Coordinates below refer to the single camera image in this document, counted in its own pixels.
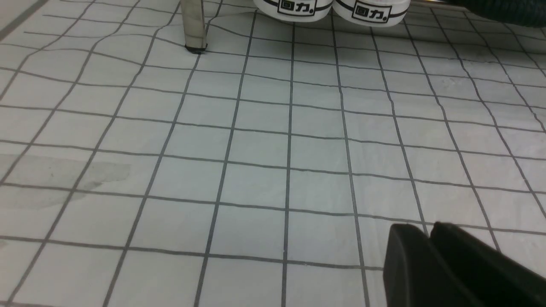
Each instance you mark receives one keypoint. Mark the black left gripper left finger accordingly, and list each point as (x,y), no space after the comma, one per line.
(415,274)

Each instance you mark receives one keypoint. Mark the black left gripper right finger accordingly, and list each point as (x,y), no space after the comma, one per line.
(495,279)

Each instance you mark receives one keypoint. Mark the white grid tablecloth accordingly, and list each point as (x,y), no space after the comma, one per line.
(267,171)

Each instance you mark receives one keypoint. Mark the black canvas sneaker right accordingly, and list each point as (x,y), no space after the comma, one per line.
(372,13)

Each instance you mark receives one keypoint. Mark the black canvas sneaker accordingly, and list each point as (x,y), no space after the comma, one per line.
(372,13)
(295,11)

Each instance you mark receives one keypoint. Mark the black knit shoe left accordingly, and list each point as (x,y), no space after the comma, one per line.
(527,13)

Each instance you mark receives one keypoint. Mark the black canvas sneaker left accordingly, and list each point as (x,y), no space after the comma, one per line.
(295,11)

